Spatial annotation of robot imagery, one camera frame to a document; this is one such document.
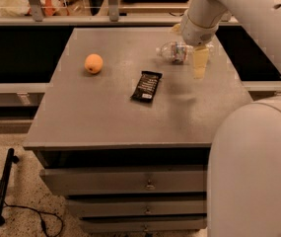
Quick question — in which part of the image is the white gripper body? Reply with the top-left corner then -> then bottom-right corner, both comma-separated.
179,11 -> 218,46

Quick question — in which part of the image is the clear plastic water bottle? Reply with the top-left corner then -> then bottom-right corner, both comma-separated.
156,41 -> 214,64

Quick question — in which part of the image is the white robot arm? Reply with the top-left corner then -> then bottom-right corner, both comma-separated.
180,0 -> 281,237

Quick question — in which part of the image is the black snack bar wrapper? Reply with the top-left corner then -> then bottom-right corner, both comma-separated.
131,71 -> 163,103

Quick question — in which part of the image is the orange fruit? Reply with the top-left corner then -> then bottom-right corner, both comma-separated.
84,53 -> 104,74

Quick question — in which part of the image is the grey drawer cabinet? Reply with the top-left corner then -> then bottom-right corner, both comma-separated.
23,26 -> 254,234

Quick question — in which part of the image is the top grey drawer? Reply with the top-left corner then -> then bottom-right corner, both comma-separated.
40,165 -> 207,196

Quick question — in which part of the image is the grey drawer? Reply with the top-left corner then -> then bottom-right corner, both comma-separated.
80,215 -> 207,233
67,195 -> 206,217
40,165 -> 207,196

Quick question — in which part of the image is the middle grey drawer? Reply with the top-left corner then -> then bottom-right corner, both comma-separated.
67,195 -> 206,217

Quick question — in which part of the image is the bottom grey drawer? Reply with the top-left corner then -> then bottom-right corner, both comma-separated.
80,215 -> 207,233

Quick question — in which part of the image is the black stand leg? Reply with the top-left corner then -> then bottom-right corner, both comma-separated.
0,148 -> 19,226

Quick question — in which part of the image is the grey metal rail frame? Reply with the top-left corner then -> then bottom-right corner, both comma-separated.
0,0 -> 243,28

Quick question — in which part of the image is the black floor cable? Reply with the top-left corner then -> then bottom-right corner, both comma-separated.
0,178 -> 64,237

